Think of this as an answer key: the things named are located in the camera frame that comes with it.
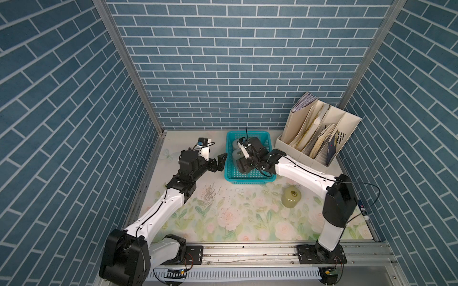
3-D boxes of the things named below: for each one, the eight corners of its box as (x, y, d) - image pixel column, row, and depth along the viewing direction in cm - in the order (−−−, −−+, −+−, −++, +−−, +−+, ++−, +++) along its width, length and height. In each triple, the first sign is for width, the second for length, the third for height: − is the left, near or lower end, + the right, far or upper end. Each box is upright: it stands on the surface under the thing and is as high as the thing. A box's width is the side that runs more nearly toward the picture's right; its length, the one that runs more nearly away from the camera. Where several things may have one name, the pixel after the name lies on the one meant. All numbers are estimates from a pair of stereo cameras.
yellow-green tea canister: (283, 208, 89) (287, 200, 82) (280, 195, 94) (284, 186, 86) (297, 208, 89) (302, 200, 82) (294, 195, 94) (299, 186, 86)
